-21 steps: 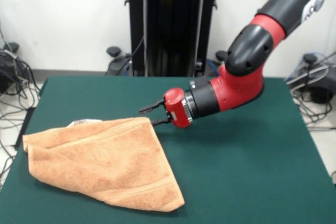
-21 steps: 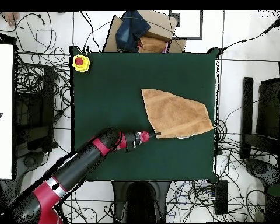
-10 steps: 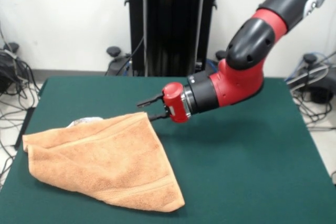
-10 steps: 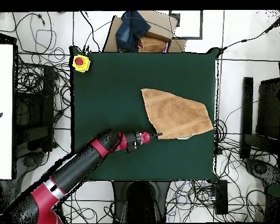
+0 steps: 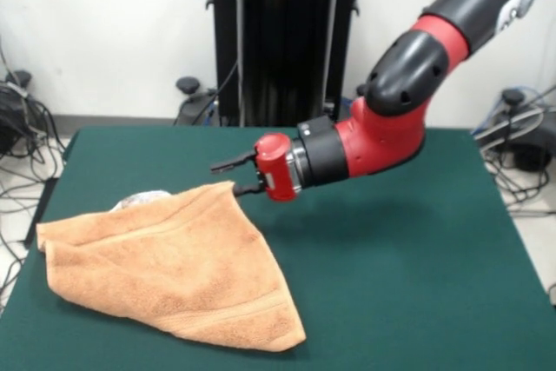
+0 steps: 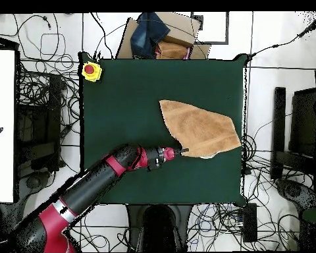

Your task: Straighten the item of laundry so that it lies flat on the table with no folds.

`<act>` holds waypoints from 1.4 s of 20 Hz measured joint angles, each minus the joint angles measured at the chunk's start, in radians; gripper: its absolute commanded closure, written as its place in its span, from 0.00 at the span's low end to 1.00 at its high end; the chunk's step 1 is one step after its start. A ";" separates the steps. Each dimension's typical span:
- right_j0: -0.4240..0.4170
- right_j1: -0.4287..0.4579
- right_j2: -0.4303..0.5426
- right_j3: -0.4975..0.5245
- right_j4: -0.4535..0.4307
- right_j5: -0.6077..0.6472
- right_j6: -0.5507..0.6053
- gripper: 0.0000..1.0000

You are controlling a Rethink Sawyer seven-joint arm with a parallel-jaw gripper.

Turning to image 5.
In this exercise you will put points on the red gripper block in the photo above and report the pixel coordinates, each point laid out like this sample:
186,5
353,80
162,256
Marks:
273,167

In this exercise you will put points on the tan terry towel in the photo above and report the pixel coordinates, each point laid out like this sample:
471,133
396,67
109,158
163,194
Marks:
174,266

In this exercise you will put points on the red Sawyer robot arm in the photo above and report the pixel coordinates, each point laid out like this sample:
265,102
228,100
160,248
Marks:
391,136

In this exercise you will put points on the dark green table cloth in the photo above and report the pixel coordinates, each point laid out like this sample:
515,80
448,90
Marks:
391,280

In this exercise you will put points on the grey stand leg with knob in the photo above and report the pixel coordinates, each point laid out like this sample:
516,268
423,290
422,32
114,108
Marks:
8,132
527,151

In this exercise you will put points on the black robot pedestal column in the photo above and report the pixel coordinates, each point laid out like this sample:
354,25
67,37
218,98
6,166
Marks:
282,19

